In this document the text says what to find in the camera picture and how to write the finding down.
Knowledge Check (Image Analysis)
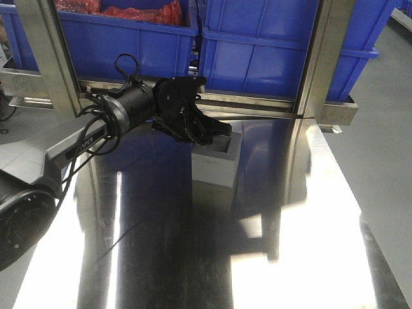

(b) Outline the gray hollow base block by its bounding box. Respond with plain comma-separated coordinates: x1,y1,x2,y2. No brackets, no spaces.
191,132,242,187

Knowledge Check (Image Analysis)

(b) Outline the blue plastic bin on table shelf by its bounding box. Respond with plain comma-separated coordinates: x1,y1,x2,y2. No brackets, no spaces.
198,1,396,102

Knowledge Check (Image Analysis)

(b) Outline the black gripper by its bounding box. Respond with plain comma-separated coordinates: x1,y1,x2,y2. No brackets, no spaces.
152,76,231,145

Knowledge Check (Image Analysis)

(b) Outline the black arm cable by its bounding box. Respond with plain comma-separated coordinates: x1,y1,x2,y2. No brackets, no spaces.
51,52,155,220

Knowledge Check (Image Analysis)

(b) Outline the black and gray arm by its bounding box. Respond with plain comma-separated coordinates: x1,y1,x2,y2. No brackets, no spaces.
1,76,232,268

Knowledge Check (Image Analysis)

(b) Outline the stainless steel table frame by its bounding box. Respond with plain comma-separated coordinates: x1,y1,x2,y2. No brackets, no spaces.
1,1,358,134

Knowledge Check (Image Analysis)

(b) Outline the blue bin with red contents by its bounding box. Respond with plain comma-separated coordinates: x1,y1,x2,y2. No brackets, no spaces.
1,1,199,80

